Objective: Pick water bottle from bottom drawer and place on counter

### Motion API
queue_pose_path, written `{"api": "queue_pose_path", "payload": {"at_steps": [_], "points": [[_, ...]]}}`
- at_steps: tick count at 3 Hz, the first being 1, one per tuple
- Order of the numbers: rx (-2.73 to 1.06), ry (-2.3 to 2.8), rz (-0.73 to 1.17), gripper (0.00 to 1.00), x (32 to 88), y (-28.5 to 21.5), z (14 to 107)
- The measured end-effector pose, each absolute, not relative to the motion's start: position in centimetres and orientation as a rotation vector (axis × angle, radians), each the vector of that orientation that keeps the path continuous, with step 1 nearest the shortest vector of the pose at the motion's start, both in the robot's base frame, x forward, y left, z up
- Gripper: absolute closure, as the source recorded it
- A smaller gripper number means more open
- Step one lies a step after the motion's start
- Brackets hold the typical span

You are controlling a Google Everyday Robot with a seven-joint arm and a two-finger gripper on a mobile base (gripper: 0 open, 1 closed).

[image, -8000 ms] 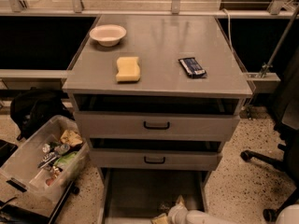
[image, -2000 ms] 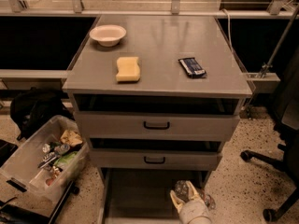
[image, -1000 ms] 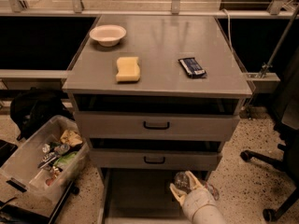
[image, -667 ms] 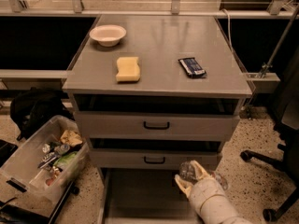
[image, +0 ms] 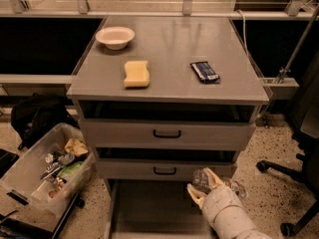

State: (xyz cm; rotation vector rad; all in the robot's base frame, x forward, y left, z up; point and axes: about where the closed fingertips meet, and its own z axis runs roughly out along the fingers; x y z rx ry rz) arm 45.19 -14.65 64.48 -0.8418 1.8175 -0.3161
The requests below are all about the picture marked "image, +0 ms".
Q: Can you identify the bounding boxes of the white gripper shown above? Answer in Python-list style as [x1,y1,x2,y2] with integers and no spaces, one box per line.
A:
[186,167,244,223]

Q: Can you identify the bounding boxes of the clear plastic water bottle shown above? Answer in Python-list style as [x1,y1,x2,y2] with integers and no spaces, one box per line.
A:
[192,168,248,198]

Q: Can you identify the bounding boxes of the bottom open grey drawer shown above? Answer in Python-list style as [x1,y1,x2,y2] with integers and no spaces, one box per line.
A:
[104,180,219,239]

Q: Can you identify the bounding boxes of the middle grey drawer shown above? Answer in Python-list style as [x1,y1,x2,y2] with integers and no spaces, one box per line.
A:
[96,158,237,181]

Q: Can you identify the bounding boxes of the grey drawer cabinet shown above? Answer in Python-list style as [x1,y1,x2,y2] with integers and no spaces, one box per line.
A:
[66,15,271,239]

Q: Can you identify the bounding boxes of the top grey drawer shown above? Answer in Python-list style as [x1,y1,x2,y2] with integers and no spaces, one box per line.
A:
[80,119,255,150]

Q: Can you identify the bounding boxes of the dark blue snack packet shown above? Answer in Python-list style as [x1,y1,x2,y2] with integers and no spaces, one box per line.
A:
[190,62,220,84]

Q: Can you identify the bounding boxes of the black office chair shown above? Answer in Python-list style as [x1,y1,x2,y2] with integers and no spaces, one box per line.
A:
[256,51,319,237]

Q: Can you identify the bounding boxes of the yellow sponge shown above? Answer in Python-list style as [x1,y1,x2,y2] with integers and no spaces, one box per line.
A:
[124,61,150,88]

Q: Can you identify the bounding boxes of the crumpled yellow chip bag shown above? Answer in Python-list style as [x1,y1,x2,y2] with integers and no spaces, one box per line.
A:
[64,138,89,157]

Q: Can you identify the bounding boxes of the green snack bag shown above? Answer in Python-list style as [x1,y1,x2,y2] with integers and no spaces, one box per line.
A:
[57,161,82,181]

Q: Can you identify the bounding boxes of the metal support rod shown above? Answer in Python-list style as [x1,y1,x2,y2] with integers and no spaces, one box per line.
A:
[272,5,319,84]

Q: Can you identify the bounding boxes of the clear plastic storage bin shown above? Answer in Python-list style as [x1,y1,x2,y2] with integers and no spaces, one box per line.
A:
[0,123,94,216]

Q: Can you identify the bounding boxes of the white ceramic bowl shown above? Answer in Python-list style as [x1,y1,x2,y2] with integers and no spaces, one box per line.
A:
[96,27,135,51]

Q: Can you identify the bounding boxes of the black backpack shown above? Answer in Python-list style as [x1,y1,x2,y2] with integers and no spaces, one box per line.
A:
[11,94,79,150]

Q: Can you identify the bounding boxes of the white cable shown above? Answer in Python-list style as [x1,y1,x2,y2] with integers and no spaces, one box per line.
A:
[236,8,251,57]

